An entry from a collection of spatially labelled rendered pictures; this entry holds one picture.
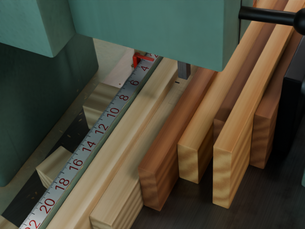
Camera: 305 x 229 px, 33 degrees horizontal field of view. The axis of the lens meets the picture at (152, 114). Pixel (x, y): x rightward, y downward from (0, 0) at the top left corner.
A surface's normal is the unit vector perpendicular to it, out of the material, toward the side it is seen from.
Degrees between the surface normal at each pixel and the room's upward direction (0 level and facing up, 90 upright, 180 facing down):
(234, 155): 90
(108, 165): 0
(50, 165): 0
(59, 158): 0
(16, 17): 90
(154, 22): 90
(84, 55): 90
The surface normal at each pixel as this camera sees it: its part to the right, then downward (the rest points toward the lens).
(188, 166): -0.44, 0.69
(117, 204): -0.08, -0.66
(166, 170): 0.89, 0.29
